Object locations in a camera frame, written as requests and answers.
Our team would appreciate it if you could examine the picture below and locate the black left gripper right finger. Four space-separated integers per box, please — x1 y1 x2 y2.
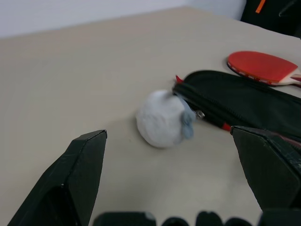
230 125 301 210

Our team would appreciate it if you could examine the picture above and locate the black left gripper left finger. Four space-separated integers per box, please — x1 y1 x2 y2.
7 129 108 226

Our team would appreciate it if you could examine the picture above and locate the black and red paddle case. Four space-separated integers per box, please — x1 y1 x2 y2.
171 69 301 145

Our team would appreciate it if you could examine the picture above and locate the white fluffy pom-pom charm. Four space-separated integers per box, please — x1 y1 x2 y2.
135 89 197 149

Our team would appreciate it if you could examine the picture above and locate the red table tennis paddle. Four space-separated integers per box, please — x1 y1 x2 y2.
226 50 301 89

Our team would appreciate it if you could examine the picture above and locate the black bag with orange strip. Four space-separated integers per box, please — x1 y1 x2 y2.
240 0 301 39

